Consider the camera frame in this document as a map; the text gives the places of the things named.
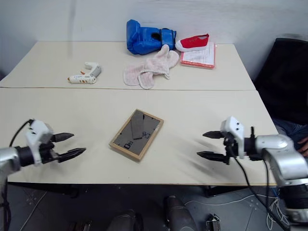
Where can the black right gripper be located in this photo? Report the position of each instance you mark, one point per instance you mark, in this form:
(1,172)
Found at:
(229,146)

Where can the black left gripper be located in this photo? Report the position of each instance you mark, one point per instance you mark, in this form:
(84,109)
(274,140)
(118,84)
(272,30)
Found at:
(49,150)

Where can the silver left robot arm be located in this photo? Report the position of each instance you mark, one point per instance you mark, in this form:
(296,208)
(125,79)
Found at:
(9,156)

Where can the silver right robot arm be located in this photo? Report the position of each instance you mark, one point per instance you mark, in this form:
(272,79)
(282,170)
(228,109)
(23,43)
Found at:
(281,154)

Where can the white orange glue gun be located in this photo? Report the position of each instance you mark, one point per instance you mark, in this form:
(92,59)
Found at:
(90,75)

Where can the large dark rounded shape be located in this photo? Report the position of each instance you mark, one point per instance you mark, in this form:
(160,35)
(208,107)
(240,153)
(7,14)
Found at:
(178,214)

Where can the small dark metal block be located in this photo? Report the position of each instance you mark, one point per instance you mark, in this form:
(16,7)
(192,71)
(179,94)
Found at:
(213,222)

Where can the person in blue jeans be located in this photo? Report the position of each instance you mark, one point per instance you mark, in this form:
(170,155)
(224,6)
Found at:
(294,134)

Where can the red folder with papers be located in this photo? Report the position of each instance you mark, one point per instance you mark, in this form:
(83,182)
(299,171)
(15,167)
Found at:
(198,59)

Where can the small dark rounded shape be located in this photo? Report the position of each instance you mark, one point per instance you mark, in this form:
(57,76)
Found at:
(126,221)

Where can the black chair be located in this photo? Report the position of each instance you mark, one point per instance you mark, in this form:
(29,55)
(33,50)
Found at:
(284,79)

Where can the pink terry cloth mitt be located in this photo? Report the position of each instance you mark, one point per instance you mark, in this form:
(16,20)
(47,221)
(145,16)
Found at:
(149,69)

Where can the red canvas shoe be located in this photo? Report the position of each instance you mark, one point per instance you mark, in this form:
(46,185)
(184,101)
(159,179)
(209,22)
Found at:
(192,43)

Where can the blue boxing glove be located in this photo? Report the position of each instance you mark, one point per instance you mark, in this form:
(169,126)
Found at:
(144,38)

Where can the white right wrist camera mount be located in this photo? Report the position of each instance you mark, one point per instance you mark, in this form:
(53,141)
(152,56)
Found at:
(232,127)

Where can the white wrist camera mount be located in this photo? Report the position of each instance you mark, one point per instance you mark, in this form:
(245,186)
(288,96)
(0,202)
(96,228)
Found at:
(232,127)
(36,134)

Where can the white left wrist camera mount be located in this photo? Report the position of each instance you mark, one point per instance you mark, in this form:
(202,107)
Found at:
(36,134)

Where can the wooden framed picture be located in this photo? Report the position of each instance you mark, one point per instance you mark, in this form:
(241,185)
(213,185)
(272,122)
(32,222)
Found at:
(136,136)

